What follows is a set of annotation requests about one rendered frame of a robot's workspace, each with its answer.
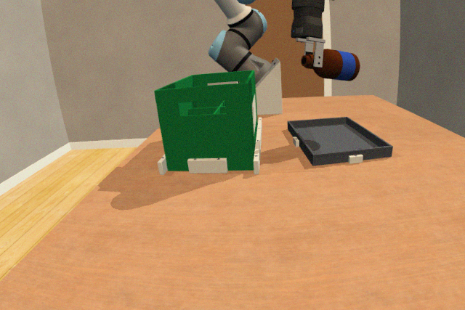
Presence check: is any blue and brown bottle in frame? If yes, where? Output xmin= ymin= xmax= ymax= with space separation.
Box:
xmin=301 ymin=49 xmax=360 ymax=81

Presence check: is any green crate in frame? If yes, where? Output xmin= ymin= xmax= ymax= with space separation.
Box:
xmin=154 ymin=70 xmax=258 ymax=171

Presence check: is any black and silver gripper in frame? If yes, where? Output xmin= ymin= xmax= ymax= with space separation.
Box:
xmin=291 ymin=0 xmax=326 ymax=68

